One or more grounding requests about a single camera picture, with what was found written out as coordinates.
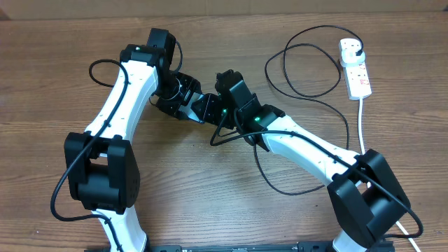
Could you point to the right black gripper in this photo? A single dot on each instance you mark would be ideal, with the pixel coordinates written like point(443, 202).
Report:
point(209, 116)

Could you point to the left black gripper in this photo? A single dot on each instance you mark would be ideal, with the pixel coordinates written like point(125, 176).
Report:
point(190, 85)

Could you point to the Galaxy S24+ smartphone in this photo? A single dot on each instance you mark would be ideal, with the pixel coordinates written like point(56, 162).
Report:
point(188, 108)

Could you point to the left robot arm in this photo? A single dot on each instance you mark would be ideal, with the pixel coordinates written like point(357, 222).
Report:
point(101, 167)

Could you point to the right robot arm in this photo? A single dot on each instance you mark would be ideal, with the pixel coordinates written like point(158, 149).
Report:
point(365, 194)

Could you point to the white charger plug adapter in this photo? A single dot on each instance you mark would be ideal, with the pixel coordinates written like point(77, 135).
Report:
point(349, 58)

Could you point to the white power strip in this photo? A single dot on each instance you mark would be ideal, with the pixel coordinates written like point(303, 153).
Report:
point(356, 78)

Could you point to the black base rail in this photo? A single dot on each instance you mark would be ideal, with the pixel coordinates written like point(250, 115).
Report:
point(305, 246)

